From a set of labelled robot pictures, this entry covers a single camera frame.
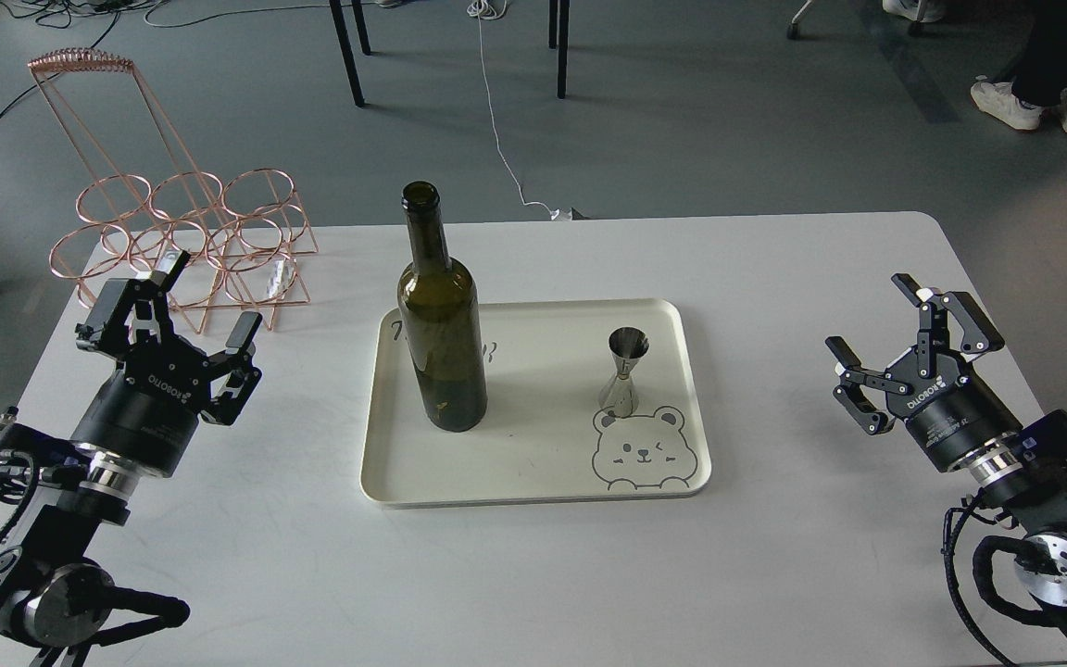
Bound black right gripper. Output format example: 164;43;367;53
825;273;1023;472

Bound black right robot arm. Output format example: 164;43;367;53
826;273;1067;664

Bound black table legs left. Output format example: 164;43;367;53
329;1;372;108

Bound black table legs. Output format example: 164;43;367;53
547;0;571;100
329;1;372;108

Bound white cable on floor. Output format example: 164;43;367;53
467;0;590;221

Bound cream bear print tray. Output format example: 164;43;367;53
360;298;711;507

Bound steel double jigger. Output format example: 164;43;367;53
598;325;649;418

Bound dark green wine bottle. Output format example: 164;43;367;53
396;181;487;432

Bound black cables on floor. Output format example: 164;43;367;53
0;0;331;179

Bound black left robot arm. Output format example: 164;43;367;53
0;249;262;666

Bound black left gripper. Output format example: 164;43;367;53
70;248;262;477

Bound person in black trousers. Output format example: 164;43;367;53
970;1;1067;134

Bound copper wire wine rack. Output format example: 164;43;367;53
27;47;320;333

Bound black table legs right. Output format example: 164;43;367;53
547;0;571;100

